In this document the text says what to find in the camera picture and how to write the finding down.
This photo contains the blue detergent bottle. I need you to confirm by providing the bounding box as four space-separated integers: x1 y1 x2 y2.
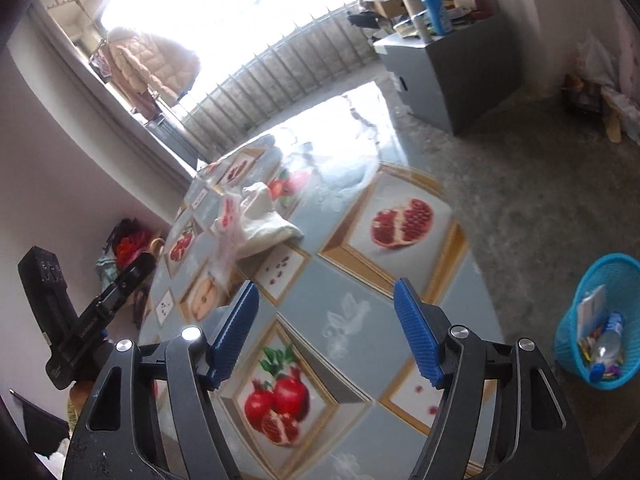
421 0 454 36

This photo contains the pink quilted jacket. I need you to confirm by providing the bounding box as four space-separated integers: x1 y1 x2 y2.
100 27 201 122

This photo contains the floor trash pile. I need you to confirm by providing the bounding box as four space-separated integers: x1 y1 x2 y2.
561 32 639 143

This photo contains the clear red printed plastic bag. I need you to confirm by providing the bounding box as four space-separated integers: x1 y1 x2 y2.
207 192 244 292

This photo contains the grey cabinet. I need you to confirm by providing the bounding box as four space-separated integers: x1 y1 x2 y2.
374 13 522 134

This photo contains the fruit pattern tablecloth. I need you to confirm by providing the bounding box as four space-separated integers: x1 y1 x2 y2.
139 83 501 479

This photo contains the white blue cardboard box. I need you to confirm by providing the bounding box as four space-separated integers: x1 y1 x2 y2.
576 285 608 340

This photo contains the left hand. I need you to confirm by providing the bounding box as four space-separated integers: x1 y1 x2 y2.
70 380 94 415

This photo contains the blue plastic waste basket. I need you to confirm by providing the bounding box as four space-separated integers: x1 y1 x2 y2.
554 252 639 390

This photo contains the white cloth rag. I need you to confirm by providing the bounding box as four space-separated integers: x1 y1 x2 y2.
233 182 304 259

